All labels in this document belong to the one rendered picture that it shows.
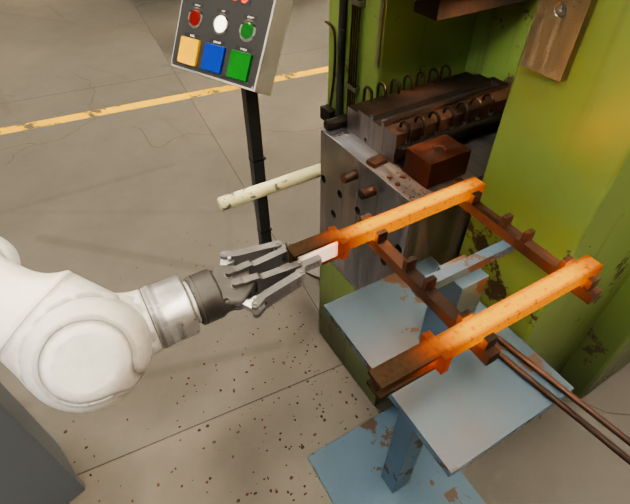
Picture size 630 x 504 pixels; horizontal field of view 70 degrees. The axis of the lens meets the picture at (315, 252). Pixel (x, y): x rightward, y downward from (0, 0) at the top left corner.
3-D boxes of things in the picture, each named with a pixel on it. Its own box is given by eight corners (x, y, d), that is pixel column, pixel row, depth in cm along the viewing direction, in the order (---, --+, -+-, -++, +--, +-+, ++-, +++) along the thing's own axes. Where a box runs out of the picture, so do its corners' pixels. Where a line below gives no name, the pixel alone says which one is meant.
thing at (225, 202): (223, 215, 145) (221, 202, 142) (217, 206, 148) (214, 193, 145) (337, 174, 162) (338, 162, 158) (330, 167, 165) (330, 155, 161)
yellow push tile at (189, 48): (193, 66, 136) (198, 40, 133) (176, 61, 138) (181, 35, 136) (197, 67, 137) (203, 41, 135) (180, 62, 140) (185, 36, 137)
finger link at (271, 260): (230, 293, 68) (226, 287, 69) (293, 262, 73) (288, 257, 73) (227, 275, 65) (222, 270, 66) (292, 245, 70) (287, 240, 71)
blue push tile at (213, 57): (218, 74, 132) (224, 47, 129) (200, 68, 134) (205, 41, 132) (222, 75, 133) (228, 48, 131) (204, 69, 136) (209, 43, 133)
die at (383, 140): (392, 164, 109) (397, 132, 103) (346, 128, 121) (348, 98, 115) (513, 120, 124) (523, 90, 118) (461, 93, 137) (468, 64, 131)
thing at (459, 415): (448, 478, 74) (451, 473, 72) (323, 310, 99) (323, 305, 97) (570, 393, 84) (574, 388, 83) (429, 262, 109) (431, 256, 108)
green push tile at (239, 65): (245, 82, 128) (251, 54, 125) (225, 76, 130) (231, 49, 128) (249, 83, 129) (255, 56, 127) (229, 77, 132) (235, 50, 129)
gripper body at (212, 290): (187, 299, 69) (242, 277, 73) (206, 339, 64) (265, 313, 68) (176, 265, 64) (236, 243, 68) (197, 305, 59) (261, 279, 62)
